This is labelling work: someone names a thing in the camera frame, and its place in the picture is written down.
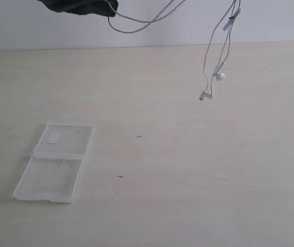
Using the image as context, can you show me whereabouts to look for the white wired earphones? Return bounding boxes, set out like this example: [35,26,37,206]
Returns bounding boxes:
[107,0,242,101]

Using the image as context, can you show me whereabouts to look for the clear plastic storage case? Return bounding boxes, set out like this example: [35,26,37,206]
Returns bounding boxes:
[13,121,94,203]

